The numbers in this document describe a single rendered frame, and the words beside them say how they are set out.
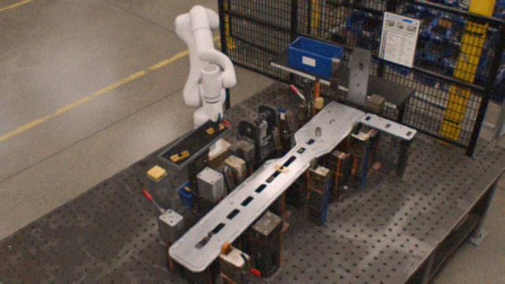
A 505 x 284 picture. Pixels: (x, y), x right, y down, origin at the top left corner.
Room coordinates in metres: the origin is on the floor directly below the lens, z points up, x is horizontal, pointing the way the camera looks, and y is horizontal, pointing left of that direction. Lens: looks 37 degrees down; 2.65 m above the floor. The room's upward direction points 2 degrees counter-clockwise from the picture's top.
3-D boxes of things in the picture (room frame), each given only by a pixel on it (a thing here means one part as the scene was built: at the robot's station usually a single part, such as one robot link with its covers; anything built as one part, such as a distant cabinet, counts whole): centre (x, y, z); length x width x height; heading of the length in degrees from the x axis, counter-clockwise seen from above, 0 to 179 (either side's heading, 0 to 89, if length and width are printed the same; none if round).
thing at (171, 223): (1.54, 0.35, 0.88); 0.11 x 0.10 x 0.36; 51
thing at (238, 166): (1.87, 0.07, 0.89); 0.13 x 0.11 x 0.38; 51
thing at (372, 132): (2.19, -0.64, 0.84); 0.11 x 0.10 x 0.28; 51
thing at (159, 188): (1.72, 0.41, 0.92); 0.08 x 0.08 x 0.44; 51
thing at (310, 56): (2.83, -0.43, 1.10); 0.30 x 0.17 x 0.13; 54
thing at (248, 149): (1.99, 0.02, 0.89); 0.13 x 0.11 x 0.38; 51
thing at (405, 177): (2.13, -0.84, 0.84); 0.11 x 0.06 x 0.29; 51
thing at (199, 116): (2.36, 0.21, 1.09); 0.19 x 0.12 x 0.24; 101
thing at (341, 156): (2.00, -0.46, 0.84); 0.11 x 0.08 x 0.29; 51
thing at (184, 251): (1.87, -0.15, 1.00); 1.38 x 0.22 x 0.02; 141
